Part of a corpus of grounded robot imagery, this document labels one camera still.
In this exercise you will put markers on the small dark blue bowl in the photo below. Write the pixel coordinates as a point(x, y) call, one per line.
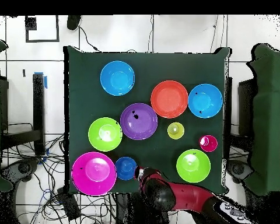
point(126, 168)

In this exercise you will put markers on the large magenta plastic bowl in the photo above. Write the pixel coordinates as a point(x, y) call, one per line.
point(93, 173)

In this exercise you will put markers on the purple plastic bowl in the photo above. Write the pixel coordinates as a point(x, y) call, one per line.
point(142, 126)

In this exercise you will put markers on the green plastic bowl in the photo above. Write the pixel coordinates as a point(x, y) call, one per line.
point(193, 166)
point(105, 134)

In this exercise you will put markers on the red plastic cup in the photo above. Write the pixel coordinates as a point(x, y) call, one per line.
point(208, 143)

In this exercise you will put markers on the light blue plastic bowl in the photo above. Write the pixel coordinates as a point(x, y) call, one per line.
point(205, 101)
point(117, 78)

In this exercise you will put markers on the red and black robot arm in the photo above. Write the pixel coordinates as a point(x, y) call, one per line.
point(161, 196)

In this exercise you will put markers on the yellow plastic cup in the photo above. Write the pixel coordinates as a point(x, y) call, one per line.
point(175, 130)

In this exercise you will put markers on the black power box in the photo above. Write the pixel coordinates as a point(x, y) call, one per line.
point(68, 204)

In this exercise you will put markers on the orange plastic bowl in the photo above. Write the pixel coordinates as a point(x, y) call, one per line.
point(169, 99)

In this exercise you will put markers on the dark green tablecloth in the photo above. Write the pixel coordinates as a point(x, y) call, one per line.
point(154, 67)

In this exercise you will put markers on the black metal stand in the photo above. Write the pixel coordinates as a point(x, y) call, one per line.
point(38, 105)
point(246, 105)

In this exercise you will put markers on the blue tape strip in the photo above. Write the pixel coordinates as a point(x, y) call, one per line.
point(45, 82)

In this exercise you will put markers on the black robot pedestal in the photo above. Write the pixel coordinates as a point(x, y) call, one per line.
point(130, 210)

